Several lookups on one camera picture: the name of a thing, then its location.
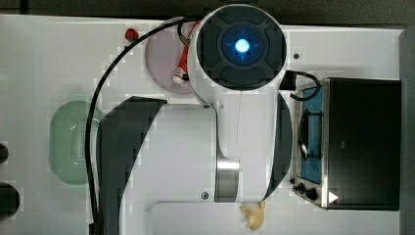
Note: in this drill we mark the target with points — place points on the black cylinder lower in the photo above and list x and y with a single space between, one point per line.
9 200

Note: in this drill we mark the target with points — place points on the grey round plate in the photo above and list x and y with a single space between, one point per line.
163 53

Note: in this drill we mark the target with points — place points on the yellow banana toy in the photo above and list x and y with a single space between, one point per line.
254 212

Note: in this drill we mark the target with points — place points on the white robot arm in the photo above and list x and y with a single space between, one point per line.
221 149

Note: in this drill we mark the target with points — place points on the green plastic strainer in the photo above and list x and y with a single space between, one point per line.
66 144

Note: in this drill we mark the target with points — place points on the silver black toaster oven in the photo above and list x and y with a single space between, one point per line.
347 148

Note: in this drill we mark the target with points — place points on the small red strawberry toy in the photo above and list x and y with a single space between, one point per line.
131 34

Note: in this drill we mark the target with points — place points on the red ketchup bottle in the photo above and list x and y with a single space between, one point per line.
181 73

